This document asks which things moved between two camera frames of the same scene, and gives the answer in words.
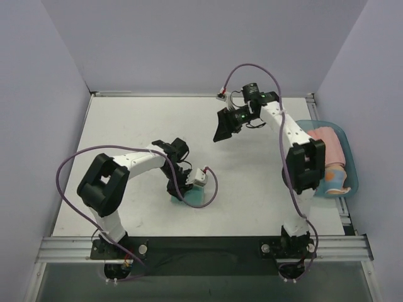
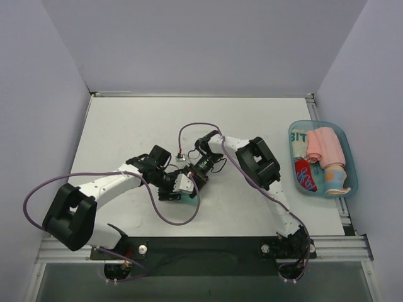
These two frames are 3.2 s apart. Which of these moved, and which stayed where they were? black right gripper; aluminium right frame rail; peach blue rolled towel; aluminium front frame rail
Moved: black right gripper
Stayed: peach blue rolled towel; aluminium right frame rail; aluminium front frame rail
